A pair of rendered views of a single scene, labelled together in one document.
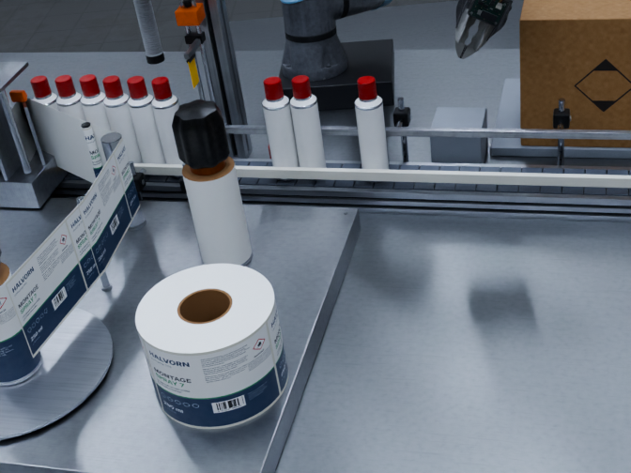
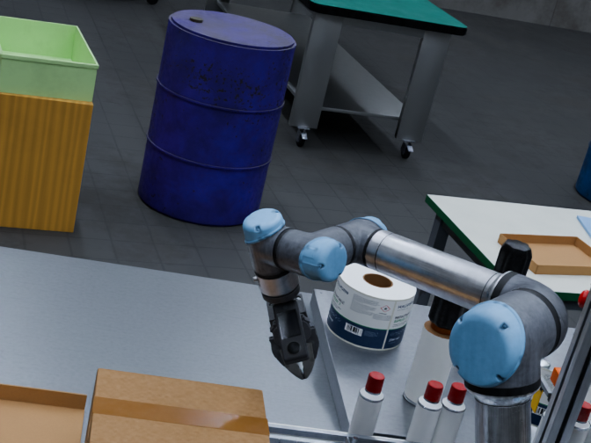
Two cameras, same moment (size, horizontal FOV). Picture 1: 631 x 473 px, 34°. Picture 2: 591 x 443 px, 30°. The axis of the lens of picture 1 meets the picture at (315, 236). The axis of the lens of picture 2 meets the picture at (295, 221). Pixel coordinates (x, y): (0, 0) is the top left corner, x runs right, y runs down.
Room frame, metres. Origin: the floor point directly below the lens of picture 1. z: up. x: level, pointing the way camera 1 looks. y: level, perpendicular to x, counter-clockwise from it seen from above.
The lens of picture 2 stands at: (3.24, -1.32, 2.16)
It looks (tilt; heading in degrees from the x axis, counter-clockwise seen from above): 22 degrees down; 150
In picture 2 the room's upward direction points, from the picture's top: 14 degrees clockwise
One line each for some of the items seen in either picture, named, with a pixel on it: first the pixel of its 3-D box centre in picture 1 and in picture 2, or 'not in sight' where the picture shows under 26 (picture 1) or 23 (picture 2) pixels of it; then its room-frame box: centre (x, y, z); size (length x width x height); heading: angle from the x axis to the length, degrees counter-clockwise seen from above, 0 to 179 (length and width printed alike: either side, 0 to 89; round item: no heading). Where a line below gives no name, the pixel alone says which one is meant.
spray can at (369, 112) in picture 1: (371, 129); (365, 417); (1.66, -0.13, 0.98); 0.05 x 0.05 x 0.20
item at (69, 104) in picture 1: (76, 124); not in sight; (1.86, 0.44, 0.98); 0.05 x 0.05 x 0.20
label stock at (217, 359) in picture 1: (213, 343); (370, 305); (1.15, 0.17, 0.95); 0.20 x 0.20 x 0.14
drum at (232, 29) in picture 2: not in sight; (215, 116); (-1.59, 0.90, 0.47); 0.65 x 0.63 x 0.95; 80
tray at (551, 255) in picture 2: not in sight; (557, 254); (0.59, 1.28, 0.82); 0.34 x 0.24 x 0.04; 87
